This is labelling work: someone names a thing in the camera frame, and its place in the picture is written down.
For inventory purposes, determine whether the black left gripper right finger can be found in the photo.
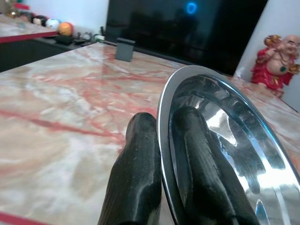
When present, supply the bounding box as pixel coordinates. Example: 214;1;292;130
172;106;254;225

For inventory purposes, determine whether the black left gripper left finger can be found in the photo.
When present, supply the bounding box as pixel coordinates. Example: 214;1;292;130
97;112;162;225

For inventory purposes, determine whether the shiny steel plate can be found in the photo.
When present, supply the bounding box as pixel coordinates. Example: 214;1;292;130
156;65;300;225

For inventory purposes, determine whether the small dark grey box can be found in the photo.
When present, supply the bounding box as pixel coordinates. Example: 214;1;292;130
115;37;136;62

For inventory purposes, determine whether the red laughing Buddha figurine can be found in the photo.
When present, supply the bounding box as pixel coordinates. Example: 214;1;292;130
250;34;300;98

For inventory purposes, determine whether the black television screen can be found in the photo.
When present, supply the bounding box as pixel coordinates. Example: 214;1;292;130
105;0;268;76

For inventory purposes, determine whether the orange ball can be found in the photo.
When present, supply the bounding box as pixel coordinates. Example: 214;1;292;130
57;22;75;36

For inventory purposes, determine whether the black low cabinet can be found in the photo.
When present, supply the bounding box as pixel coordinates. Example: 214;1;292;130
0;37;82;73

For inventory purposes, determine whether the white ball toy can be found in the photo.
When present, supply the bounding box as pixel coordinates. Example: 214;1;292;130
45;18;62;30

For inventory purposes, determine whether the black and white plush toy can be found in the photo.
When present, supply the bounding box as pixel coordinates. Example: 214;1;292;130
31;15;49;26

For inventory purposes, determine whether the marble shelf with red edge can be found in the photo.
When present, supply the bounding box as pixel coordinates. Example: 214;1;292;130
0;14;58;44

